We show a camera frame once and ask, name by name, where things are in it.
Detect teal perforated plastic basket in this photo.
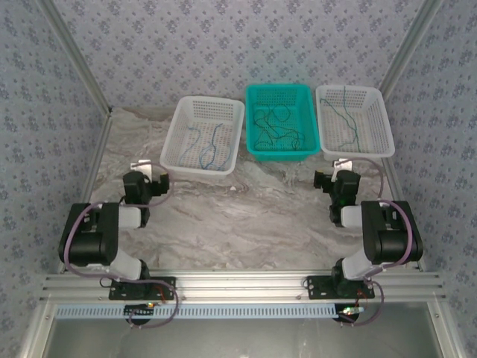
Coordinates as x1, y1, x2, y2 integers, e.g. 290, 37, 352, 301
244, 84, 321, 163

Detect aluminium frame post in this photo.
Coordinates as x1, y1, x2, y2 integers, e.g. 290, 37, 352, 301
376, 0, 446, 101
37, 0, 115, 116

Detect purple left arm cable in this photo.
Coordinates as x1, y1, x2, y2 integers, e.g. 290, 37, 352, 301
61, 166, 180, 331

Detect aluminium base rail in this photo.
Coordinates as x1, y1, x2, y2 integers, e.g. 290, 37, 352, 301
40, 270, 446, 303

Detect aluminium frame leg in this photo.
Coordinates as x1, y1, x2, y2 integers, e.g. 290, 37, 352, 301
18, 301, 57, 358
428, 302, 467, 358

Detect pile of thin wires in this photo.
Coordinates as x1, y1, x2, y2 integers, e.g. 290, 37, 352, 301
320, 97, 362, 153

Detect thin green cable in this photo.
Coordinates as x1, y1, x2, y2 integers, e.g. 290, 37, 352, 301
341, 85, 358, 146

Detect white perforated plastic basket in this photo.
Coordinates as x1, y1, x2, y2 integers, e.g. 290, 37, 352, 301
159, 95, 246, 180
315, 84, 396, 162

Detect black controller board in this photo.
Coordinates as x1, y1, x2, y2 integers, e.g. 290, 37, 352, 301
337, 304, 364, 324
124, 302, 156, 322

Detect white slotted cable duct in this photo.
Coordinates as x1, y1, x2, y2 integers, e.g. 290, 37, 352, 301
54, 302, 342, 321

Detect thin purple cable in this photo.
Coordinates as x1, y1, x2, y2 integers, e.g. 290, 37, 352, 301
277, 128, 309, 150
255, 126, 299, 151
266, 104, 292, 130
253, 110, 277, 135

